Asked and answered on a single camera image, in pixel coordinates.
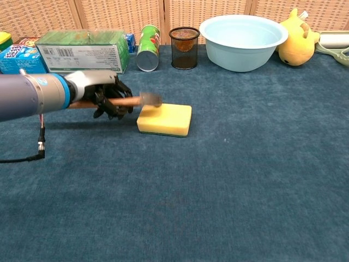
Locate woven rattan folding screen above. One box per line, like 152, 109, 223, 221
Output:
0, 0, 349, 46

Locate red snack box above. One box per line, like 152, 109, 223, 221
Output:
13, 37, 41, 47

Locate pale green plastic tool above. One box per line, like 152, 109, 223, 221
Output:
315, 42, 349, 68

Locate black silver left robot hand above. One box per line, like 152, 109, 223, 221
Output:
64, 70, 134, 121

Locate black mesh pen holder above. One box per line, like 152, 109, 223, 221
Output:
169, 26, 201, 70

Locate blue table cloth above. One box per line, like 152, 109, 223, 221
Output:
0, 44, 349, 262

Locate wooden handled claw hammer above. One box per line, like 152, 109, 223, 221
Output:
67, 91, 163, 110

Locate white paper roll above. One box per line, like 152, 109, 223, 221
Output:
318, 31, 349, 49

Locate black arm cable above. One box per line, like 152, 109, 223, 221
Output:
0, 113, 46, 164

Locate blue snack box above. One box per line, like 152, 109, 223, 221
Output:
0, 44, 48, 75

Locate light blue plastic basin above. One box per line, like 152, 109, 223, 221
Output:
198, 14, 289, 73

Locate small blue carton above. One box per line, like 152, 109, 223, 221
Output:
125, 33, 136, 53

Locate yellow green scrub sponge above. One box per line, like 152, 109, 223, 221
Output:
0, 32, 13, 52

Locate green clear tissue box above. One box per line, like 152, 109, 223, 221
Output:
34, 29, 131, 75

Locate green chips can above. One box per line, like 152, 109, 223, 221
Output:
136, 24, 161, 73

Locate yellow plush toy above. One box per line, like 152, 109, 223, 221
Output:
275, 8, 321, 67

